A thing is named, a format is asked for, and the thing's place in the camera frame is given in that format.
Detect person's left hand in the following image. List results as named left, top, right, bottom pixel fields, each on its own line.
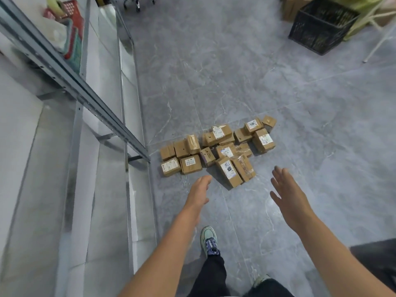
left=184, top=175, right=213, bottom=220

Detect person's right hand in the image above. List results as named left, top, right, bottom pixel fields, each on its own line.
left=269, top=166, right=316, bottom=234

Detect pile of brown cardboard boxes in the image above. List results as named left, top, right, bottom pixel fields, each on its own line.
left=159, top=115, right=278, bottom=177

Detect brown box handwritten label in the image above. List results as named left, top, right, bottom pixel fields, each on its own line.
left=215, top=156, right=244, bottom=189

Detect long taped brown box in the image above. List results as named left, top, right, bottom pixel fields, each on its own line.
left=230, top=153, right=257, bottom=183

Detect small brown cardboard box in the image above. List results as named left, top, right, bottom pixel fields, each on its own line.
left=280, top=0, right=314, bottom=22

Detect person's left forearm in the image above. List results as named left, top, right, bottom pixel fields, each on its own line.
left=117, top=207, right=202, bottom=297

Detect person's right forearm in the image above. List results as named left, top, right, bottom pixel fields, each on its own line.
left=296, top=213, right=396, bottom=297

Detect person's left leg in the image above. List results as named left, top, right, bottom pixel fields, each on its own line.
left=188, top=255, right=231, bottom=297

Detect person's leg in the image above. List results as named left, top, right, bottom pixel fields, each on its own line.
left=188, top=255, right=231, bottom=297
left=244, top=278, right=295, bottom=297

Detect person's right shoe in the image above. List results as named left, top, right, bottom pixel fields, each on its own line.
left=252, top=274, right=273, bottom=288

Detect person's right leg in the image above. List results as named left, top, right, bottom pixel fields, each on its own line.
left=244, top=278, right=295, bottom=297

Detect grey metal shelf rack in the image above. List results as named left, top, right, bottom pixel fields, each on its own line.
left=0, top=0, right=158, bottom=297

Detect black storage crate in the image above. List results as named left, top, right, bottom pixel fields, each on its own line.
left=288, top=0, right=361, bottom=56

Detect chrome chair base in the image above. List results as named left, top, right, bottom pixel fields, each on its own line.
left=123, top=0, right=156, bottom=13

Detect red and green packets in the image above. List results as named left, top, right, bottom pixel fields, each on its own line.
left=43, top=0, right=84, bottom=68

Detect yellow green plastic bag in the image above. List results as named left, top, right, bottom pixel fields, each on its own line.
left=328, top=0, right=387, bottom=40

